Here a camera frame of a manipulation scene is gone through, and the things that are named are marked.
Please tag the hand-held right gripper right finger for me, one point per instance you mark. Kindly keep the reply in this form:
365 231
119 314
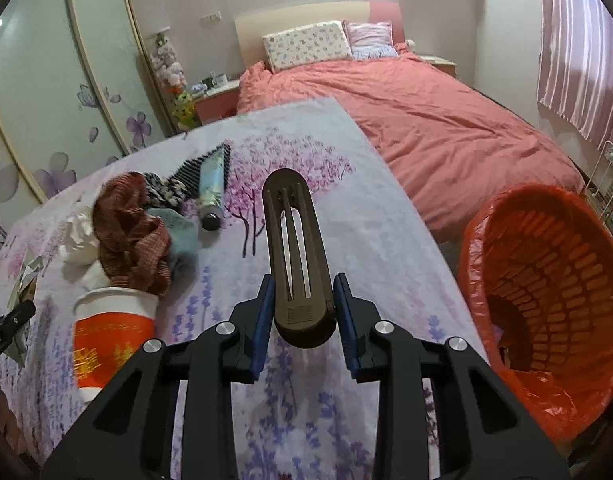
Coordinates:
347 320

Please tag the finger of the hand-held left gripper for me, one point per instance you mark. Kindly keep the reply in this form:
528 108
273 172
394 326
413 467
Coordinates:
11 320

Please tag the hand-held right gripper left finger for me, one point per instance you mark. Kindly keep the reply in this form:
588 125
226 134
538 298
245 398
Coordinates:
264 320

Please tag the orange and white paper cup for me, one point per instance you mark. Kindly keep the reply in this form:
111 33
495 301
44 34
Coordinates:
111 330

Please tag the white tissue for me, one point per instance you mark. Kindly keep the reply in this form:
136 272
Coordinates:
79 240

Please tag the grey-blue fuzzy cloth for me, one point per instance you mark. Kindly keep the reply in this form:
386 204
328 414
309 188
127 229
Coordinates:
179 240

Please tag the light blue tube black cap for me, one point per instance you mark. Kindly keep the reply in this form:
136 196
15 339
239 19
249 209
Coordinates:
211 190

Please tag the red-brown checked cloth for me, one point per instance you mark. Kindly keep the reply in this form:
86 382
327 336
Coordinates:
126 230

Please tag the black and white patterned cloth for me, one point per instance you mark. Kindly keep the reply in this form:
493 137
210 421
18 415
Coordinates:
164 190

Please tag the orange plastic trash basket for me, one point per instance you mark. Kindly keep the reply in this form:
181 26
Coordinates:
536 280

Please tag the black striped sock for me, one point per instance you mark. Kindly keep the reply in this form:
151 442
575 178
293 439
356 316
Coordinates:
186 172

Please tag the bed with salmon duvet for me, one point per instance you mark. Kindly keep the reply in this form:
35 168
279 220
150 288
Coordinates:
436 135

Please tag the pink nightstand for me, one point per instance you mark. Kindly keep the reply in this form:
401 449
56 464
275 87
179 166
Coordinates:
214 105
444 64

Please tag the yellow and green plush toy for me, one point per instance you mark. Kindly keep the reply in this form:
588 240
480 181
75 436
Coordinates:
184 110

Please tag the floral sliding door wardrobe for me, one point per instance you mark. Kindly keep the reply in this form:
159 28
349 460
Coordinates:
46 85

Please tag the white mug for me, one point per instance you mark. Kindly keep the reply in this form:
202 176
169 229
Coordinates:
219 80

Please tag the plush toy bouquet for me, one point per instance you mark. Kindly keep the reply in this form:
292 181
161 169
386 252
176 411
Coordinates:
169 60

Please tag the white floral pillow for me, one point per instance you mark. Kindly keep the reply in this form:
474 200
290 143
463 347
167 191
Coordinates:
306 45

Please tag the pink striped pillow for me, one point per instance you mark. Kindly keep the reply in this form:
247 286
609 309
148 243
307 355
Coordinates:
369 37

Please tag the beige and pink headboard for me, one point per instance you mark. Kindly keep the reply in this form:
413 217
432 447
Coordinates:
296 17

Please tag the pink striped curtain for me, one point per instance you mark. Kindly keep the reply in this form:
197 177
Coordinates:
576 60

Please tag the white wall socket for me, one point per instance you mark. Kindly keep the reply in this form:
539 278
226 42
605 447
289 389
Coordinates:
211 17

